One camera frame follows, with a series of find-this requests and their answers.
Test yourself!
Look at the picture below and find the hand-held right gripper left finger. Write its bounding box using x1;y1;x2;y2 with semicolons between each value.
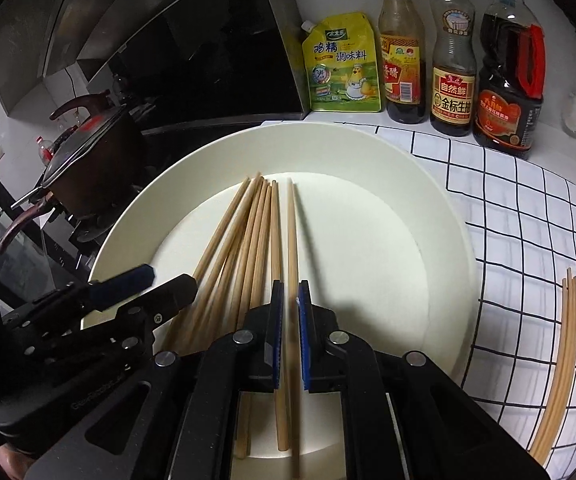
25;279;285;480

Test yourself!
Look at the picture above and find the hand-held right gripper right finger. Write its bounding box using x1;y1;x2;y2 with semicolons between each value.
297;280;551;480

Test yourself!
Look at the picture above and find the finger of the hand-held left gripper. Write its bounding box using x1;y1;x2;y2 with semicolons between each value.
83;264;157;311
113;274;199;341

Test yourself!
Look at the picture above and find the cream round bowl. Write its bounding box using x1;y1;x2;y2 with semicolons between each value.
80;122;479;480

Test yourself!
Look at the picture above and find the person's left hand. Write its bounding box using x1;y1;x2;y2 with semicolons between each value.
0;442;39;480

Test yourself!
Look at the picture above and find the black gas stove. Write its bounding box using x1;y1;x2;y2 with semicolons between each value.
0;160;136;313

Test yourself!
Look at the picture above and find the dark red cooking pot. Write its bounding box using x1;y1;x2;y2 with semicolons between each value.
0;107;144;256

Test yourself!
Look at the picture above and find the glass pot lid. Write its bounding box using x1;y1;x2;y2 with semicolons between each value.
38;90;131;186

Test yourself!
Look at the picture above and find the red-cap plastic bottle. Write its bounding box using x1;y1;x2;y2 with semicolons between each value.
35;136;57;167

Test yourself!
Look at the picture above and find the black range hood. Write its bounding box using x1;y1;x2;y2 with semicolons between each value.
43;0;309;121

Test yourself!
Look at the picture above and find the white black-grid cloth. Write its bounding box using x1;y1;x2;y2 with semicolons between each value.
375;124;576;463

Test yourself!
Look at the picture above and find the yellow-green seasoning pouch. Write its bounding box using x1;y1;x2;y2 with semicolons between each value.
301;12;386;113

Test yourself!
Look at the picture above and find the yellow-cap vinegar bottle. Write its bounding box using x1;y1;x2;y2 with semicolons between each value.
378;0;428;125

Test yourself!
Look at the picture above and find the slim dark soy sauce bottle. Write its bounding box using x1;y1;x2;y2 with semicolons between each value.
429;0;478;137

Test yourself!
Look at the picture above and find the white hanging brush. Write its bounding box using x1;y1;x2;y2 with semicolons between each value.
562;25;576;133

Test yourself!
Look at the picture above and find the large red-handled soy sauce jug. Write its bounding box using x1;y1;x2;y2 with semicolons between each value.
472;0;545;161

